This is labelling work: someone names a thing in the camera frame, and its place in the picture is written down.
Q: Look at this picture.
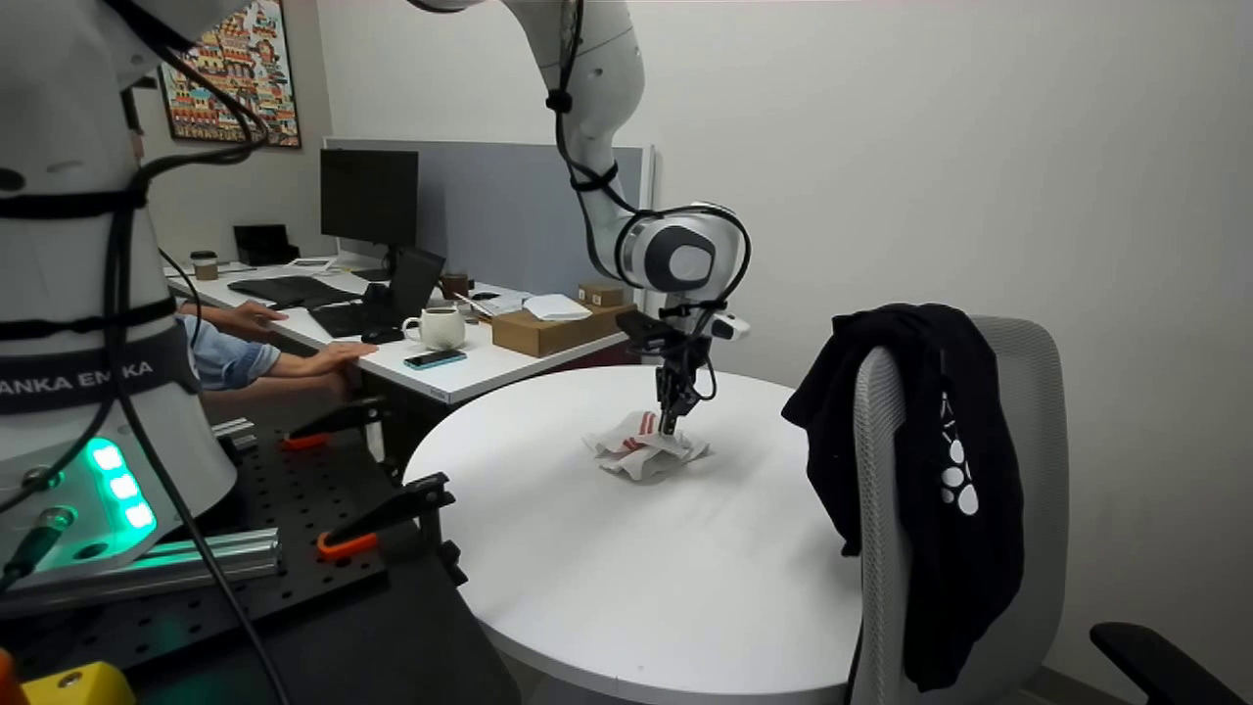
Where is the grey office chair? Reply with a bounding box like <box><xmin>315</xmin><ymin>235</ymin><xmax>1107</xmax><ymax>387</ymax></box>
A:
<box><xmin>841</xmin><ymin>314</ymin><xmax>1073</xmax><ymax>705</ymax></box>

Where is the person's right hand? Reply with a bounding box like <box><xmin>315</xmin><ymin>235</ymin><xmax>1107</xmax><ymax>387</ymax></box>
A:
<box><xmin>311</xmin><ymin>337</ymin><xmax>380</xmax><ymax>376</ymax></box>

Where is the grey desk partition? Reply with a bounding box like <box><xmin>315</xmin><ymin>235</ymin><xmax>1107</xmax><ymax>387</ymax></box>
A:
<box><xmin>324</xmin><ymin>128</ymin><xmax>658</xmax><ymax>328</ymax></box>

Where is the small cardboard box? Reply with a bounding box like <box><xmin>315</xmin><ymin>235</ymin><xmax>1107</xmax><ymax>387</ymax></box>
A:
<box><xmin>573</xmin><ymin>278</ymin><xmax>631</xmax><ymax>314</ymax></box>

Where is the aluminium rail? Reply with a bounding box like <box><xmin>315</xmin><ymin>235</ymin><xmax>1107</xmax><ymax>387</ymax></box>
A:
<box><xmin>0</xmin><ymin>521</ymin><xmax>287</xmax><ymax>620</ymax></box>

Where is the colourful framed wall picture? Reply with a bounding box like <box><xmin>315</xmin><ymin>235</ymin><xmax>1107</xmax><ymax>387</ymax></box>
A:
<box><xmin>153</xmin><ymin>0</ymin><xmax>306</xmax><ymax>153</ymax></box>

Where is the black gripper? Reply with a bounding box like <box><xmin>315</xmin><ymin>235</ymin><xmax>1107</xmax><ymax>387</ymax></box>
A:
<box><xmin>649</xmin><ymin>328</ymin><xmax>725</xmax><ymax>440</ymax></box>

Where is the yellow block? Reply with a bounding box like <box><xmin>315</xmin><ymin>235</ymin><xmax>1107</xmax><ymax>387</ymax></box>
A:
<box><xmin>15</xmin><ymin>657</ymin><xmax>140</xmax><ymax>705</ymax></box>

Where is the white office desk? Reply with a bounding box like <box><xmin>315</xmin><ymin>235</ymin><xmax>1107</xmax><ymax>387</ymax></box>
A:
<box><xmin>159</xmin><ymin>256</ymin><xmax>648</xmax><ymax>413</ymax></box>

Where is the small black screen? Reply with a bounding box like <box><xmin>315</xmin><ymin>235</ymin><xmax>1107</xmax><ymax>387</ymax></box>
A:
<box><xmin>231</xmin><ymin>221</ymin><xmax>300</xmax><ymax>276</ymax></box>

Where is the white mug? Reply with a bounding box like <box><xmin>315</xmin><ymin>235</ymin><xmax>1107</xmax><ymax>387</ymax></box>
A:
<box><xmin>400</xmin><ymin>303</ymin><xmax>473</xmax><ymax>362</ymax></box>

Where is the white paper sheet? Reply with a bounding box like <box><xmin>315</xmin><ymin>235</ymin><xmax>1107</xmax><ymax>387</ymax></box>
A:
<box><xmin>516</xmin><ymin>290</ymin><xmax>601</xmax><ymax>324</ymax></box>

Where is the black chair armrest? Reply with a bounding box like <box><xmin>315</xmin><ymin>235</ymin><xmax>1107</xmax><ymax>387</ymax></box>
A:
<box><xmin>1085</xmin><ymin>620</ymin><xmax>1253</xmax><ymax>705</ymax></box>

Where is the black cable along robot base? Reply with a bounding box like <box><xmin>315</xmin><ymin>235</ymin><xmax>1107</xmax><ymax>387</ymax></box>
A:
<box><xmin>0</xmin><ymin>0</ymin><xmax>294</xmax><ymax>705</ymax></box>

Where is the black clamp with orange handle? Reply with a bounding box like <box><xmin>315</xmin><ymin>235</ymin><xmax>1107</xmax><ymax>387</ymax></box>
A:
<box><xmin>277</xmin><ymin>391</ymin><xmax>400</xmax><ymax>459</ymax></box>
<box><xmin>315</xmin><ymin>469</ymin><xmax>457</xmax><ymax>568</ymax></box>

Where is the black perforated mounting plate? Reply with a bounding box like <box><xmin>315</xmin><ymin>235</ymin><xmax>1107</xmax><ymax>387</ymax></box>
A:
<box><xmin>0</xmin><ymin>400</ymin><xmax>454</xmax><ymax>684</ymax></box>

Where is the black computer monitor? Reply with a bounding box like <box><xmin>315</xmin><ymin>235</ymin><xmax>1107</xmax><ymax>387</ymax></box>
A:
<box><xmin>316</xmin><ymin>147</ymin><xmax>426</xmax><ymax>276</ymax></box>

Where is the person's left hand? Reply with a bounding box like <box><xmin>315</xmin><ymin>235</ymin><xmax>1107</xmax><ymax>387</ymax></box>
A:
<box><xmin>231</xmin><ymin>297</ymin><xmax>287</xmax><ymax>337</ymax></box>

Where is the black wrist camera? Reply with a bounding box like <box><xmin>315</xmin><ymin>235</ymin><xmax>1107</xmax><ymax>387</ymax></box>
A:
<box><xmin>610</xmin><ymin>303</ymin><xmax>757</xmax><ymax>350</ymax></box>

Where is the black keyboard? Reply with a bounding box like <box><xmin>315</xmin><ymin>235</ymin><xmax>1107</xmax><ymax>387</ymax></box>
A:
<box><xmin>223</xmin><ymin>271</ymin><xmax>362</xmax><ymax>314</ymax></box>

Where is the white red-striped tea towel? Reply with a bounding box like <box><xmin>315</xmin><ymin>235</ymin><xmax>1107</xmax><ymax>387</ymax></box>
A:
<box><xmin>590</xmin><ymin>406</ymin><xmax>718</xmax><ymax>489</ymax></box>

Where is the person's right forearm blue sleeve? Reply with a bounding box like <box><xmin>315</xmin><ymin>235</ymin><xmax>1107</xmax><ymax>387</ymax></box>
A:
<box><xmin>189</xmin><ymin>314</ymin><xmax>324</xmax><ymax>397</ymax></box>

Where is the black garment with white print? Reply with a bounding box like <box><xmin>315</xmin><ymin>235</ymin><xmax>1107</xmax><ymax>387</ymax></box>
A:
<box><xmin>781</xmin><ymin>303</ymin><xmax>1031</xmax><ymax>695</ymax></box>

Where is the flat cardboard box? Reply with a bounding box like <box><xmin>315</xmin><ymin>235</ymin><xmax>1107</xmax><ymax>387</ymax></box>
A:
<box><xmin>490</xmin><ymin>297</ymin><xmax>641</xmax><ymax>362</ymax></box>

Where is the person's left forearm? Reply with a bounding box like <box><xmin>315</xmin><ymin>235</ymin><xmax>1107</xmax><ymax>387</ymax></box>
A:
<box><xmin>193</xmin><ymin>297</ymin><xmax>243</xmax><ymax>337</ymax></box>

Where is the black laptop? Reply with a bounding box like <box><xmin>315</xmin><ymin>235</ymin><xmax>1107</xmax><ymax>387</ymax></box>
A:
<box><xmin>311</xmin><ymin>243</ymin><xmax>452</xmax><ymax>350</ymax></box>

